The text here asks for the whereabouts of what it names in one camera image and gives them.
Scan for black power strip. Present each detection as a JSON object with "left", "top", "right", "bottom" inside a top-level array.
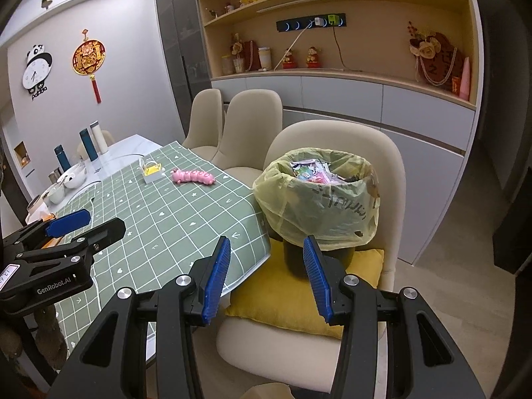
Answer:
[{"left": 276, "top": 9, "right": 345, "bottom": 33}]

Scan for person's left forearm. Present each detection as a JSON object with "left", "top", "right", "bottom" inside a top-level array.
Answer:
[{"left": 0, "top": 308, "right": 63, "bottom": 372}]

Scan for pink caterpillar toy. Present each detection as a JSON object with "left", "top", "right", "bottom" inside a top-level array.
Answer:
[{"left": 172, "top": 167, "right": 217, "bottom": 186}]

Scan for red gold wall ornament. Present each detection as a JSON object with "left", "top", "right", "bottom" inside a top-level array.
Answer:
[{"left": 71, "top": 29, "right": 105, "bottom": 104}]

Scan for blue insulated bottle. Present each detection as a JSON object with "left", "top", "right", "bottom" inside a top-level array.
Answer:
[{"left": 79, "top": 128, "right": 99, "bottom": 162}]

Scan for panda wall clock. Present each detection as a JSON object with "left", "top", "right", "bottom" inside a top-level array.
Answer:
[{"left": 22, "top": 44, "right": 53, "bottom": 101}]

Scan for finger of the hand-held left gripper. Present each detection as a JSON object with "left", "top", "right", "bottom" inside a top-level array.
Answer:
[
  {"left": 0, "top": 209, "right": 93, "bottom": 258},
  {"left": 14, "top": 217, "right": 126, "bottom": 264}
]

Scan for green grid tablecloth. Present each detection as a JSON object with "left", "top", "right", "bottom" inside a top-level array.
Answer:
[{"left": 27, "top": 141, "right": 273, "bottom": 350}]

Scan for dark cable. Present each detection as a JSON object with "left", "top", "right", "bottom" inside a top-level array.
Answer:
[{"left": 332, "top": 25, "right": 354, "bottom": 71}]

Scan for large flower handbag ornament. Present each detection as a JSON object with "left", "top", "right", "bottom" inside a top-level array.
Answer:
[{"left": 407, "top": 21, "right": 464, "bottom": 88}]

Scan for small white yellow packet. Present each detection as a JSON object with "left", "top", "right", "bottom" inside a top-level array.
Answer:
[{"left": 139, "top": 158, "right": 165, "bottom": 184}]

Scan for yellow cushion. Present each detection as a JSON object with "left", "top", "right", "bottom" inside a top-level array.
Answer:
[{"left": 224, "top": 237, "right": 385, "bottom": 339}]

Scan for beige wall shelf cabinet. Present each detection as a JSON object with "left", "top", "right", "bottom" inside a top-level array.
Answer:
[{"left": 195, "top": 0, "right": 483, "bottom": 267}]

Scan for white bowl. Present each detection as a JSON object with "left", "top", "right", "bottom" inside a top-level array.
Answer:
[
  {"left": 44, "top": 185, "right": 67, "bottom": 204},
  {"left": 58, "top": 165, "right": 87, "bottom": 190}
]

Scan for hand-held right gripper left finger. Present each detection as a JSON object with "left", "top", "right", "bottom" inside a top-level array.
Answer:
[{"left": 58, "top": 236, "right": 231, "bottom": 399}]

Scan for dark grey tall cabinet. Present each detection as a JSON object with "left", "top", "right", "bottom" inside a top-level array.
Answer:
[{"left": 155, "top": 0, "right": 212, "bottom": 150}]

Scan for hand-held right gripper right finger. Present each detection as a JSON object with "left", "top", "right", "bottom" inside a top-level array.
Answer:
[{"left": 303, "top": 235, "right": 487, "bottom": 399}]

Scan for white cable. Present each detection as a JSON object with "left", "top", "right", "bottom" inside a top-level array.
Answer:
[{"left": 272, "top": 25, "right": 317, "bottom": 71}]

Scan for small flower handbag ornament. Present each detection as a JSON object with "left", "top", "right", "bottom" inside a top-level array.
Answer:
[{"left": 230, "top": 32, "right": 257, "bottom": 73}]

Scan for teal insulated bottle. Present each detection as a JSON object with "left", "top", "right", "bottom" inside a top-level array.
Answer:
[{"left": 54, "top": 145, "right": 70, "bottom": 173}]

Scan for pile of colourful wrappers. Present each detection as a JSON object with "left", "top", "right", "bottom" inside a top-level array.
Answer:
[{"left": 287, "top": 156, "right": 362, "bottom": 188}]

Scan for white insulated bottle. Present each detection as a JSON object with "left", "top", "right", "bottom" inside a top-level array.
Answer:
[{"left": 89, "top": 120, "right": 108, "bottom": 154}]

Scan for black cabinet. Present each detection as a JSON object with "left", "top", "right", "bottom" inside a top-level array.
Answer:
[{"left": 492, "top": 212, "right": 532, "bottom": 277}]

